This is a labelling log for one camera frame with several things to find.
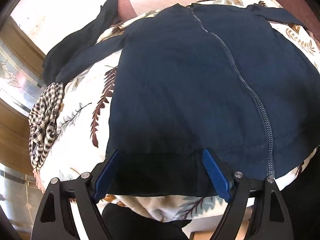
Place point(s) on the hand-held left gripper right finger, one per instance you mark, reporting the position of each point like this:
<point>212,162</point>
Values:
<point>216,177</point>

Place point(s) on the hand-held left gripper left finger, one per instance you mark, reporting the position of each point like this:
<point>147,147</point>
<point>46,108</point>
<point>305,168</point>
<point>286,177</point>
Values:
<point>107,177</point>

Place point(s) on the navy zip jacket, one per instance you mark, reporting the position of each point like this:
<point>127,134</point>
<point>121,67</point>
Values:
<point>175,80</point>

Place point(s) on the leaf print blanket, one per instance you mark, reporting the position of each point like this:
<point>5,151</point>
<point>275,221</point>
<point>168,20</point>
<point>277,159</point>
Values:
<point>82,142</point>

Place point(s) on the person's black trousers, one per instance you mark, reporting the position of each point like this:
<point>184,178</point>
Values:
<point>140,222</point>

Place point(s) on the black white checkered cloth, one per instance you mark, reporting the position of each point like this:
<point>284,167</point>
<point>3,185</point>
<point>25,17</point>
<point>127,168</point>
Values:
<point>43,127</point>

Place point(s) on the black garment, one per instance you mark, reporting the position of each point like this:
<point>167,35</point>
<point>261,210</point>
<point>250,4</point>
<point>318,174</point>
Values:
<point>72,47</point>

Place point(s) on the wooden door frame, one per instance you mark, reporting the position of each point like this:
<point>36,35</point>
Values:
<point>22,47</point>

